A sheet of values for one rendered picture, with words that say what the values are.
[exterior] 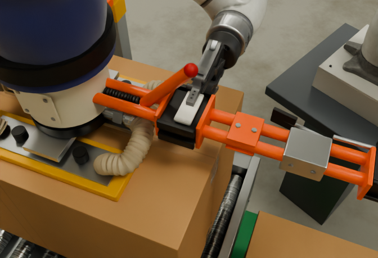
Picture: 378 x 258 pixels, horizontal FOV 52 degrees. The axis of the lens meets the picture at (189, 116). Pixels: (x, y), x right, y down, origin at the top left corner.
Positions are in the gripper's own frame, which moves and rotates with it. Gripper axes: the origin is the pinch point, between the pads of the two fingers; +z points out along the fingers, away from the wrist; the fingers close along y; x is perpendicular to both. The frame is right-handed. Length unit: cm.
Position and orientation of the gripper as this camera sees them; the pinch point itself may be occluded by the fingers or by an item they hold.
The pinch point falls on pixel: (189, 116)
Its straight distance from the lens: 69.4
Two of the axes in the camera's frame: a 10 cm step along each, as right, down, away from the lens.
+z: -3.6, 7.3, -5.8
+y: 0.1, 6.2, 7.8
